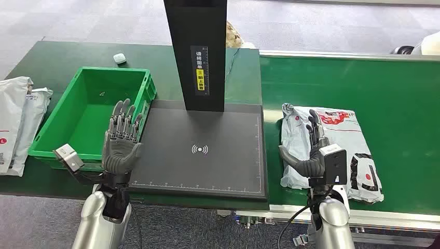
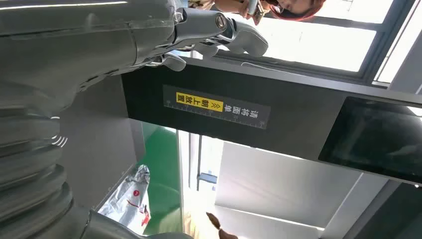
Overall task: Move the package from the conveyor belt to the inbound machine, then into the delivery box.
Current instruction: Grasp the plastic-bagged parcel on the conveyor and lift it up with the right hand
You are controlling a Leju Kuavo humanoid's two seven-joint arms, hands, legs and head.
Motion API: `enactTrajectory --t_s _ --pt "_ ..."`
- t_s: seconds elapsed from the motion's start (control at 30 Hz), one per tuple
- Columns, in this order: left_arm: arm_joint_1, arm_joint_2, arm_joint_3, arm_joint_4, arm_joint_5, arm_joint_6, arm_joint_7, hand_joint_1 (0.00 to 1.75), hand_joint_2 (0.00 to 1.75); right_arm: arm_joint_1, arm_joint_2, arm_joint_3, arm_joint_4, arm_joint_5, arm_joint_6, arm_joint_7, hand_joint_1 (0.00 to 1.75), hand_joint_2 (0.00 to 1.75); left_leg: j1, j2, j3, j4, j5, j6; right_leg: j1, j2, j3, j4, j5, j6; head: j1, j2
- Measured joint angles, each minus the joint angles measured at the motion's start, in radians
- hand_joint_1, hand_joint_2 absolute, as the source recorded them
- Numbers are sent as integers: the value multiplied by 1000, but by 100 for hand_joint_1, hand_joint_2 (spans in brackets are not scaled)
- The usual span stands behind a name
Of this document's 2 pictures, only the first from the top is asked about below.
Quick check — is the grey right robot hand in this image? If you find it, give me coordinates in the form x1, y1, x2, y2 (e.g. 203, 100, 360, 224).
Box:
278, 109, 330, 178

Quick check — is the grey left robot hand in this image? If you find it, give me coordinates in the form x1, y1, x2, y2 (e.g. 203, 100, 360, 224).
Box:
101, 99, 144, 175

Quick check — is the grey package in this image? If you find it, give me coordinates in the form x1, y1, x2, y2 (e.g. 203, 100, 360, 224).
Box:
280, 102, 385, 204

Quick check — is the black inbound scanner machine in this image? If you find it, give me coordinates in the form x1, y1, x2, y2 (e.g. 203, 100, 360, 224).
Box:
128, 0, 269, 203

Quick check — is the white package with printed label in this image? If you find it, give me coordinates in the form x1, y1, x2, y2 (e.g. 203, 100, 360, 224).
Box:
7, 87, 54, 177

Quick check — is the green conveyor belt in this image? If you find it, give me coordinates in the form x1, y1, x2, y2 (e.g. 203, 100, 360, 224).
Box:
259, 54, 440, 217

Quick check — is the white package with red mark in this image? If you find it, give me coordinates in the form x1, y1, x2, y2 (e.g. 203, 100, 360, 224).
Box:
0, 76, 34, 174

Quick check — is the person beside conveyor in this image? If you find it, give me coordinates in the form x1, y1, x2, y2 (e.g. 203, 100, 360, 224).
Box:
390, 31, 440, 56

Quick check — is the green plastic crate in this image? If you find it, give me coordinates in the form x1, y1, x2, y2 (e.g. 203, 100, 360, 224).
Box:
28, 66, 158, 173

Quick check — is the green circuit board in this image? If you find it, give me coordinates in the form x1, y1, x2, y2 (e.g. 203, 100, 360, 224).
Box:
237, 214, 276, 229

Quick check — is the dark green table cover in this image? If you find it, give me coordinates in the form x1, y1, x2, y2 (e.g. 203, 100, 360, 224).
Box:
0, 40, 270, 211

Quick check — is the black and yellow label sticker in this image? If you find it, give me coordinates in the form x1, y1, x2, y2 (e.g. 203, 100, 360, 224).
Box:
190, 45, 209, 96

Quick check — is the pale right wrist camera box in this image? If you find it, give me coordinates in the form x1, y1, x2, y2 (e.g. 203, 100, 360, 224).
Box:
319, 143, 349, 186

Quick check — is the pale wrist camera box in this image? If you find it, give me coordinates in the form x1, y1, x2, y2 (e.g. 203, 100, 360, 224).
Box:
319, 143, 349, 186
52, 143, 85, 173

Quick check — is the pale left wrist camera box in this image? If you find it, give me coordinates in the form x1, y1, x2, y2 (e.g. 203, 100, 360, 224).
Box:
52, 143, 85, 173

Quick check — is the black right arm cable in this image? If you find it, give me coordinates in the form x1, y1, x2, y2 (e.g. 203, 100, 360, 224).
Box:
277, 185, 334, 249

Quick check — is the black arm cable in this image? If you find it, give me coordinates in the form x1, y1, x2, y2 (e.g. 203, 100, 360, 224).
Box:
277, 185, 334, 249
130, 202, 143, 249

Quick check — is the grey cable connector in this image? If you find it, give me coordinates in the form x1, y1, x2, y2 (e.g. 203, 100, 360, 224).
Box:
292, 233, 317, 247

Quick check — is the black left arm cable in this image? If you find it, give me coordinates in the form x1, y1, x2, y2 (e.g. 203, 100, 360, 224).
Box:
130, 202, 143, 249

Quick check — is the thin black table cable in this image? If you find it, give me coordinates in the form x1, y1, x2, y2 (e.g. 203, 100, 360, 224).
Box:
225, 48, 241, 81

